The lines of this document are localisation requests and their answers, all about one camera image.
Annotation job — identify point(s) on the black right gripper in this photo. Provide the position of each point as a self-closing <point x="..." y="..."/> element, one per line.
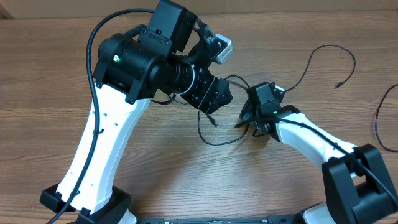
<point x="249" y="112"/>

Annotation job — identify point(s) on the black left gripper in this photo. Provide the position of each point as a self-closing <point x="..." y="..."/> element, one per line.
<point x="203" y="98"/>

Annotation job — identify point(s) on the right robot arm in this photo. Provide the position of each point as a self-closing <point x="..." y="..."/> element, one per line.
<point x="357" y="184"/>

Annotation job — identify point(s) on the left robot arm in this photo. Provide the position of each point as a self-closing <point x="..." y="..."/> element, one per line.
<point x="172" y="54"/>

